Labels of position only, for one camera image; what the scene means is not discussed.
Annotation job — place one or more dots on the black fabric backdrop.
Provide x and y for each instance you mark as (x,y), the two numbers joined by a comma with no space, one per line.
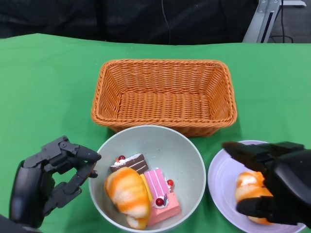
(73,17)

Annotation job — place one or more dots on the orange wicker basket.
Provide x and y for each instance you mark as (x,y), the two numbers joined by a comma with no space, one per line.
(165,106)

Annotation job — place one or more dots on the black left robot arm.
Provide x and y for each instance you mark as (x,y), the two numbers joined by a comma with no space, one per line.
(7,225)

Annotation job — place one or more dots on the pink cake block with cherry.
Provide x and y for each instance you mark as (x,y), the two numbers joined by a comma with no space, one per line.
(165,213)

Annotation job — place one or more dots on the green tablecloth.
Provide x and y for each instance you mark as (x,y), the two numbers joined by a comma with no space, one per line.
(48,85)

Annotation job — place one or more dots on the round orange pumpkin-shaped bread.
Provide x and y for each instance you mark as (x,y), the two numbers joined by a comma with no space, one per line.
(250,187)

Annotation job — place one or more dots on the pale grey-green bowl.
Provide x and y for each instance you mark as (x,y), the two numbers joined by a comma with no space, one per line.
(155,143)

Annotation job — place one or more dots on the long orange croissant bread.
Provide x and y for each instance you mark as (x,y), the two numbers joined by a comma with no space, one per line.
(126,189)

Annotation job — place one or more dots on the lavender plate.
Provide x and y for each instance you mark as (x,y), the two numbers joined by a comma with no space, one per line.
(223,174)

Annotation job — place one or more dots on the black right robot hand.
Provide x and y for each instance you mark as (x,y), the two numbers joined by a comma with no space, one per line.
(291,177)

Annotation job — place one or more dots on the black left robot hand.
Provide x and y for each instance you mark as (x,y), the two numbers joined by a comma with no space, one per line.
(24,194)

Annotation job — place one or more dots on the chocolate cake slice with cherry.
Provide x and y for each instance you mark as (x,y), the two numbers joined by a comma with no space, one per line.
(136,165)

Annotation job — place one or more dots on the grey metal stand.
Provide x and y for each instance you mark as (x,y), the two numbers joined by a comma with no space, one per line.
(257,21)

